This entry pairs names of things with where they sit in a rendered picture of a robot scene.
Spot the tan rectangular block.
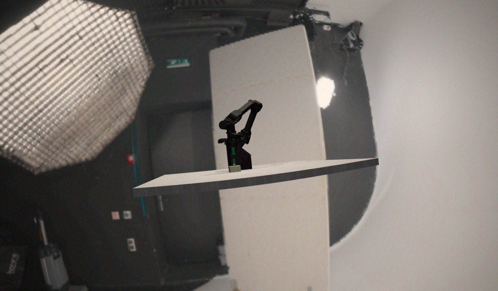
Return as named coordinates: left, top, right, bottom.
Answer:
left=228, top=165, right=241, bottom=173

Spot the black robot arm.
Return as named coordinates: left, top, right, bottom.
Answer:
left=219, top=100, right=263, bottom=147

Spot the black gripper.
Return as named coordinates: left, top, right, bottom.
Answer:
left=218, top=129, right=246, bottom=153

